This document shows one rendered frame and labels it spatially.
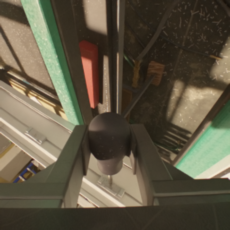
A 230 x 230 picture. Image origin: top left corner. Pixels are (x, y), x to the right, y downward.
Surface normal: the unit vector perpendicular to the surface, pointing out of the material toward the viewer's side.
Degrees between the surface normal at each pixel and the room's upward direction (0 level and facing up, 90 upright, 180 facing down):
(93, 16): 0
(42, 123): 90
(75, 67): 90
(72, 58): 90
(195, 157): 0
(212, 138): 0
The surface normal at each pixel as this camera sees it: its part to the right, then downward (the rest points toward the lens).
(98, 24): -0.54, 0.68
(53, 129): 0.01, -0.58
